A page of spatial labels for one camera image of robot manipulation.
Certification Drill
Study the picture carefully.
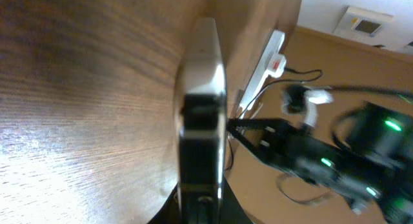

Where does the black charging cable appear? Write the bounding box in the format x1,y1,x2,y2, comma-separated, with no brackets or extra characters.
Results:
224,66,324,172

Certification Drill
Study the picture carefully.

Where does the white power strip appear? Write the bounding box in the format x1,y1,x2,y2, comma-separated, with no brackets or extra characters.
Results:
239,30,285,112

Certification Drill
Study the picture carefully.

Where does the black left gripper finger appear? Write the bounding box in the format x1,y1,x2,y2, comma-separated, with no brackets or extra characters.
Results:
146,178,256,224

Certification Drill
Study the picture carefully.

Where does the black smartphone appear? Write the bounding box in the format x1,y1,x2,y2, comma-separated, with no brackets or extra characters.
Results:
174,17,227,223

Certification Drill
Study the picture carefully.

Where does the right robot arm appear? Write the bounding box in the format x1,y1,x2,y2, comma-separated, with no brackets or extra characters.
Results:
227,103,412,223

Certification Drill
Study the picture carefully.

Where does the white USB charger adapter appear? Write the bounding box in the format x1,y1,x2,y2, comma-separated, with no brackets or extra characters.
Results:
266,54,287,78

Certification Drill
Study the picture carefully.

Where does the black right camera cable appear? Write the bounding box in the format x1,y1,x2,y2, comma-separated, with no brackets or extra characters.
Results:
322,84,413,101

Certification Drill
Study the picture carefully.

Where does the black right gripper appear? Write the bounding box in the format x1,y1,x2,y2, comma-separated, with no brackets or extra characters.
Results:
227,118,358,198

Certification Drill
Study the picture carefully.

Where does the white wall thermostat panel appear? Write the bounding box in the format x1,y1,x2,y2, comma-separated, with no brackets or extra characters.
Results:
332,5,394,48

